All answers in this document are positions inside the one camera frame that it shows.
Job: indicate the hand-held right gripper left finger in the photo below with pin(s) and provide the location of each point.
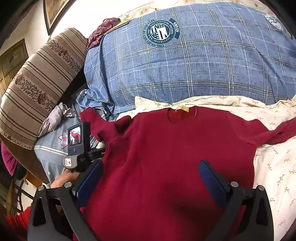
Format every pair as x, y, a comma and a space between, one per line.
89, 183

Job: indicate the wooden cabinet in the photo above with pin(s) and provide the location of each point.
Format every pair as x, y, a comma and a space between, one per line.
11, 60

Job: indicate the person's left hand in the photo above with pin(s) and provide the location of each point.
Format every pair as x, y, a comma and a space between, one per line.
62, 179

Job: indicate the person's left forearm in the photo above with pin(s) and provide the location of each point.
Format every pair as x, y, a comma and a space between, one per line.
18, 220

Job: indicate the cream floral fabric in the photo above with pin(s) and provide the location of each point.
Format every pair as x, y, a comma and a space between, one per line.
138, 10

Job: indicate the grey star print bedsheet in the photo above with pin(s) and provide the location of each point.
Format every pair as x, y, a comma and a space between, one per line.
48, 150

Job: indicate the magenta cloth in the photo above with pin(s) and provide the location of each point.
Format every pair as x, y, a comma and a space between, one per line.
8, 160

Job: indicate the framed wall picture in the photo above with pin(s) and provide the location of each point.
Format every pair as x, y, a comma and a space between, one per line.
55, 11

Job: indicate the dark red sweater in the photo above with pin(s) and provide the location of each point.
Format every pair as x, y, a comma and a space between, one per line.
161, 150

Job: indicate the brown striped floral bolster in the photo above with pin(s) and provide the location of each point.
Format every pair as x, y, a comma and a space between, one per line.
41, 81

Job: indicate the grey crumpled cloth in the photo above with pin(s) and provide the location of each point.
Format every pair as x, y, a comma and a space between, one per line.
53, 118

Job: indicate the cream floral blanket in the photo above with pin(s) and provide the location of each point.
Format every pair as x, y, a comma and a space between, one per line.
272, 166

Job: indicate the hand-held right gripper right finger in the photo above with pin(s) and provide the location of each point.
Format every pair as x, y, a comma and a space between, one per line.
211, 180

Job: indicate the blue plaid quilt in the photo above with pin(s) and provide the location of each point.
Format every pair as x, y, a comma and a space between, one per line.
185, 69

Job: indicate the maroon patterned cloth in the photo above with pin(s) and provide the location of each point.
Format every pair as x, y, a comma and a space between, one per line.
101, 31

